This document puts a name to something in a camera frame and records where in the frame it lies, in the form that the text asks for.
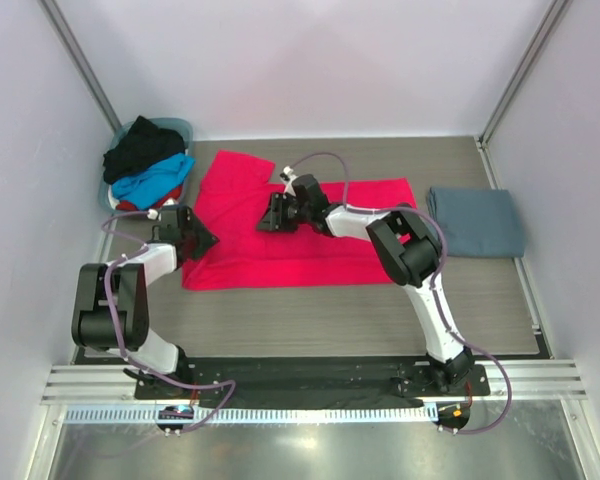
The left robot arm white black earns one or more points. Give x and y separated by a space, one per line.
111 307

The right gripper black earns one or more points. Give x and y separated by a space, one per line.
271 222

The aluminium frame post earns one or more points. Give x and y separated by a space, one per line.
70 42
548 24

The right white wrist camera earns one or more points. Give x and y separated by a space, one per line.
287 177

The bright blue t shirt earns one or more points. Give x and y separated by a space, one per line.
147 187

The right aluminium frame post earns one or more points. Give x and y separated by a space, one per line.
548 24

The aluminium front rail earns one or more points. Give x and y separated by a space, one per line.
100 384

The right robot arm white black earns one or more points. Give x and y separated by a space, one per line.
410 247

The left aluminium frame post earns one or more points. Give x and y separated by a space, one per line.
70 42

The grey blue t shirt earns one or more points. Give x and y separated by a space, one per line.
477 223

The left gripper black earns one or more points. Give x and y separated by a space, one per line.
206 239

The black t shirt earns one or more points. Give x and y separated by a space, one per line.
144 145

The pink red t shirt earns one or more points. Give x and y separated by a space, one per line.
232 198

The white garment in basket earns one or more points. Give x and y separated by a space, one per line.
111 199

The red garment in basket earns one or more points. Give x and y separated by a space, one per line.
170 198

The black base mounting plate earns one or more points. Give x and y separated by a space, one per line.
330 382

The white slotted cable duct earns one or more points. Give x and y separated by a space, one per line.
170 415

